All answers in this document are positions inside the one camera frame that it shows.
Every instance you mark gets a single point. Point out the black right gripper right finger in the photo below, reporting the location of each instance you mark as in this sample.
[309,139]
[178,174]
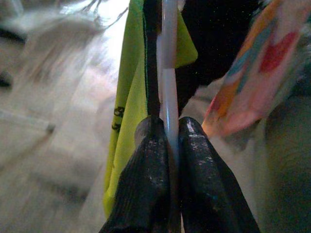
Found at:
[206,189]

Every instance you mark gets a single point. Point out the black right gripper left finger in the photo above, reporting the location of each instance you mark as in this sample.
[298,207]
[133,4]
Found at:
[143,184]

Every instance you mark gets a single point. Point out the lime green garment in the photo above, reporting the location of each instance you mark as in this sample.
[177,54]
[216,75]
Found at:
[131,97]

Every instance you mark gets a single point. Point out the clear plastic clothes hanger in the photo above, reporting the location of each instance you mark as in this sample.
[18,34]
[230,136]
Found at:
[170,97]

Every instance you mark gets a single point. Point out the colourful orange cloth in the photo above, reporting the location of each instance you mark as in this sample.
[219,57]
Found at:
[255,85]

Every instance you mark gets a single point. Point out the black hanging garment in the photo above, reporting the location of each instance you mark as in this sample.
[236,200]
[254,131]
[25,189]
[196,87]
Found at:
[213,43]

